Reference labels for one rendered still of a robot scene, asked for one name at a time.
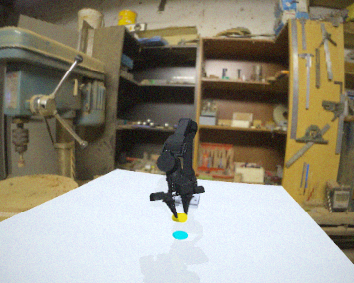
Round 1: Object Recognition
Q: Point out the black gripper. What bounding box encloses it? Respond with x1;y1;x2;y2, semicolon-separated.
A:
149;172;205;218

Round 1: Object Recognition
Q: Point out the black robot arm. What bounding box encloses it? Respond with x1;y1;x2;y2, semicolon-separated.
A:
156;118;198;198

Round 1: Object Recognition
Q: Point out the cyan circle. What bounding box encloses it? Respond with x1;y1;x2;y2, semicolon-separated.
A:
172;231;188;240

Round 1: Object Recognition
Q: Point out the yellow cylinder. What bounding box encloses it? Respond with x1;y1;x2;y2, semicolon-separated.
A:
171;213;187;222

